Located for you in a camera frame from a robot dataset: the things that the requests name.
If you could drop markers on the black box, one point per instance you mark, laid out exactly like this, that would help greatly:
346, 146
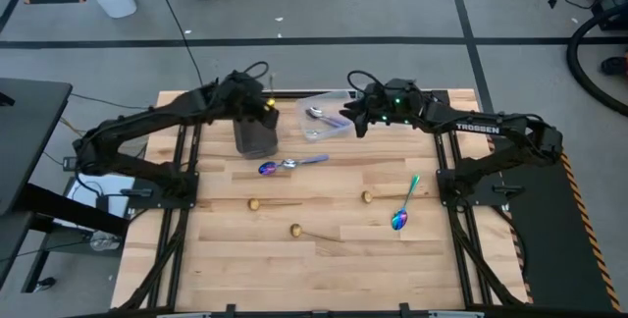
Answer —
613, 14

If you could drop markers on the dark grey plastic bin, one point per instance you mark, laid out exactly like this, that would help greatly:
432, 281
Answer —
255, 141

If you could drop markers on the clear plastic bottle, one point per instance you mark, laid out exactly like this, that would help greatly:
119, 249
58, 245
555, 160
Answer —
104, 242

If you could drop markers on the black power strip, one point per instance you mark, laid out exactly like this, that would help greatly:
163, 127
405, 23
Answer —
69, 163

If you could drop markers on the black desk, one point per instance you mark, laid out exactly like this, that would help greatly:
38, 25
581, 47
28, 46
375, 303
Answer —
29, 126

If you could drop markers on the clear plastic bin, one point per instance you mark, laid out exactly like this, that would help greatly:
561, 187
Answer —
324, 99

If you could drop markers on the white sheet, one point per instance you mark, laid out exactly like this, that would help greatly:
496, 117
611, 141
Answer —
120, 202

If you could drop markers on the black power adapter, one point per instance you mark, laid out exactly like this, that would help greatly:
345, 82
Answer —
103, 204

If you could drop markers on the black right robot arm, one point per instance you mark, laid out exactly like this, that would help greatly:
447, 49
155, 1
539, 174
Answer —
490, 128

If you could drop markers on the black aluminium table frame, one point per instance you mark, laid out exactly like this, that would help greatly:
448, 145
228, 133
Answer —
275, 315

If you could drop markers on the iridescent rainbow metal spoon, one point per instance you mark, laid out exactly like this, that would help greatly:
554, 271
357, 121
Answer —
267, 168
399, 220

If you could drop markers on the small black scrap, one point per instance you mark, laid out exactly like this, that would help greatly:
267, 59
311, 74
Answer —
552, 3

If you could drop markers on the black shoe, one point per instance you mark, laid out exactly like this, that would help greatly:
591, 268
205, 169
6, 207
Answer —
613, 66

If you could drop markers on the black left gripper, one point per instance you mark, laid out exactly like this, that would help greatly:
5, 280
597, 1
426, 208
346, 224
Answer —
240, 94

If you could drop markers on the large hazard-striped black mat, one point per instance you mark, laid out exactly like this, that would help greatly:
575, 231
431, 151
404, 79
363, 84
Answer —
554, 239

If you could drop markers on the wooden spoon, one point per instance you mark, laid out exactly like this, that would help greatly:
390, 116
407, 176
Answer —
296, 230
366, 196
253, 204

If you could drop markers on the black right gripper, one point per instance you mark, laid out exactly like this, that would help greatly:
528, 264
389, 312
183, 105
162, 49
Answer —
392, 107

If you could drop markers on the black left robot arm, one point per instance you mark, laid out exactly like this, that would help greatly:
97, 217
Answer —
147, 117

